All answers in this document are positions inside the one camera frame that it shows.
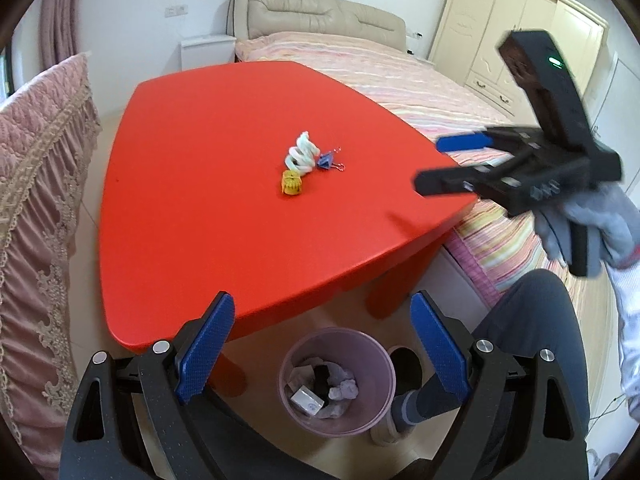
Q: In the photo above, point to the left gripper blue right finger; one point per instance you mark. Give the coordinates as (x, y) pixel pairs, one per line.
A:
(446, 343)

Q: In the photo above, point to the yellow tape measure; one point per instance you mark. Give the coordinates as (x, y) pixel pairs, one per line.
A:
(291, 183)

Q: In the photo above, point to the beige padded headboard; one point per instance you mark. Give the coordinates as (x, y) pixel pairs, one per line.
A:
(251, 19)

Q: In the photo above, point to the pink curtain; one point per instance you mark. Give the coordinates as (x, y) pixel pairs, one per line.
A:
(57, 31)

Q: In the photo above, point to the white cardboard box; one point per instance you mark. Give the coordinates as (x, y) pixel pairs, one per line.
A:
(306, 401)

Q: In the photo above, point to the right gloved hand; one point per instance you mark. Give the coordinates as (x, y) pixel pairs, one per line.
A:
(608, 210)

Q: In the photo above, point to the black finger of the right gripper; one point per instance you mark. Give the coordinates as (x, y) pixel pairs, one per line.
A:
(475, 179)

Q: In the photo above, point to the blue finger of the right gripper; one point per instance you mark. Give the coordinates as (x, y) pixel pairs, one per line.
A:
(463, 142)

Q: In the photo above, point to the pink trash bin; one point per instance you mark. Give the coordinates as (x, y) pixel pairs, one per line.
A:
(366, 359)

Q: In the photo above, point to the bed with striped sheet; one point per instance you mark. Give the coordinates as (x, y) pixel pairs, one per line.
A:
(492, 250)

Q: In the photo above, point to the beige slipper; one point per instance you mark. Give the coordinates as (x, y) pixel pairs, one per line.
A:
(394, 426)

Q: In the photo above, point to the black cloth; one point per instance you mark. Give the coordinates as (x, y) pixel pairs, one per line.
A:
(322, 381)

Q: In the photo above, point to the person leg dark trousers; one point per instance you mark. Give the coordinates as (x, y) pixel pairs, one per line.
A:
(526, 415)

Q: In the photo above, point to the cream wardrobe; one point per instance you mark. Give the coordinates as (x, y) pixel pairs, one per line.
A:
(467, 46)

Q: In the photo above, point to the green white sock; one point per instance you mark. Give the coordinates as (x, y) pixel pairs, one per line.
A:
(303, 155)

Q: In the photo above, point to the pink quilted sofa cover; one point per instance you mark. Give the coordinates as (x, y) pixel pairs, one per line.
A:
(48, 133)

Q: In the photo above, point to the dark blue binder clip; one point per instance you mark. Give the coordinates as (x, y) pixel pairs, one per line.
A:
(326, 161)

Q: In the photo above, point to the white nightstand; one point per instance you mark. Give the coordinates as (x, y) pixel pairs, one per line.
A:
(208, 50)

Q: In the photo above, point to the wall socket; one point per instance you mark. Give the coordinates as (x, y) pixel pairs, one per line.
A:
(178, 10)

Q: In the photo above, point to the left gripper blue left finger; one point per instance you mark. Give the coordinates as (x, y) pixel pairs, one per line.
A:
(202, 343)

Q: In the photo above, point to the red table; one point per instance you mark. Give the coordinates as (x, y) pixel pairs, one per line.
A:
(192, 200)

